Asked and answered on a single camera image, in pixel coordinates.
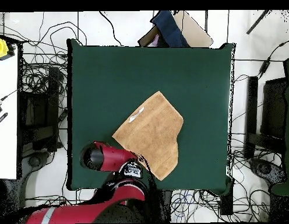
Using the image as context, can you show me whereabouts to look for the dark blue cloth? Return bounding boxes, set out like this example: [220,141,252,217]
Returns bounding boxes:
[150,10,189,48]

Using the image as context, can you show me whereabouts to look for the white table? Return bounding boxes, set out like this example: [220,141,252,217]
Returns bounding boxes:
[0,44,19,180]

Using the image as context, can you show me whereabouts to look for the black stand beside table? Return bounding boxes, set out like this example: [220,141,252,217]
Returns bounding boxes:
[218,179,235,215]

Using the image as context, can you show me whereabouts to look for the orange terry towel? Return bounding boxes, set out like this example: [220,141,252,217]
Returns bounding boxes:
[111,90,184,181]

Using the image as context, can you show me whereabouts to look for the black rod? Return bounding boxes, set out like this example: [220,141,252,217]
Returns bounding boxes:
[245,9,271,35]

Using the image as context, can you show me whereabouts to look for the blue and black cable tangle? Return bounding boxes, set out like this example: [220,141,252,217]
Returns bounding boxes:
[170,189,222,222]

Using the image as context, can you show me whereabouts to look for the yellow emergency stop button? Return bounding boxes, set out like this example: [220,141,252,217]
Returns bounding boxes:
[0,37,9,59]

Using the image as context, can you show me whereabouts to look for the dark green table cloth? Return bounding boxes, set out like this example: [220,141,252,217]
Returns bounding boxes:
[66,38,236,195]

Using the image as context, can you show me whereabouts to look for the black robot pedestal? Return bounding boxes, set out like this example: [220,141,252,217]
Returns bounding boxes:
[144,184,174,222]

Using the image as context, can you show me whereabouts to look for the black power adapter cable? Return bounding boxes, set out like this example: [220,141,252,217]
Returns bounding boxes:
[235,38,289,82]

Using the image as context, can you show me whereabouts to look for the brown cardboard box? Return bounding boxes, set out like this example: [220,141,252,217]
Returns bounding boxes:
[138,10,214,48]

